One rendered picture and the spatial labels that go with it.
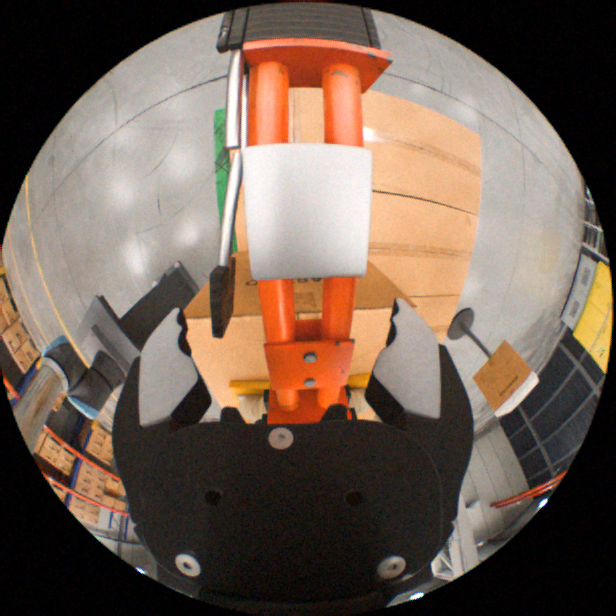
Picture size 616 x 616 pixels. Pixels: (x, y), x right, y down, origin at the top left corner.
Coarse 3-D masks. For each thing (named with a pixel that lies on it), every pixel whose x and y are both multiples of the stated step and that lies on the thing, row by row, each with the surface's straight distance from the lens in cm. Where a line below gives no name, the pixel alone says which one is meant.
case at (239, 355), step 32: (256, 288) 37; (320, 288) 36; (384, 288) 38; (192, 320) 33; (256, 320) 29; (352, 320) 31; (384, 320) 33; (192, 352) 38; (224, 352) 35; (256, 352) 34; (224, 384) 42
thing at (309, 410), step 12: (264, 396) 23; (276, 396) 22; (300, 396) 21; (312, 396) 21; (348, 396) 23; (276, 408) 21; (300, 408) 21; (312, 408) 21; (324, 408) 21; (348, 408) 21; (264, 420) 21; (276, 420) 20; (288, 420) 20; (300, 420) 20; (312, 420) 20
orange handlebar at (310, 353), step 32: (256, 64) 14; (256, 96) 12; (288, 96) 13; (352, 96) 12; (256, 128) 11; (288, 128) 12; (352, 128) 11; (288, 288) 12; (352, 288) 12; (288, 320) 12; (320, 320) 15; (288, 352) 13; (320, 352) 14; (352, 352) 14; (288, 384) 16; (320, 384) 16
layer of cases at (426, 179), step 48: (384, 96) 83; (384, 144) 74; (432, 144) 86; (480, 144) 110; (240, 192) 66; (384, 192) 74; (432, 192) 82; (480, 192) 104; (240, 240) 67; (384, 240) 73; (432, 240) 84; (432, 288) 93
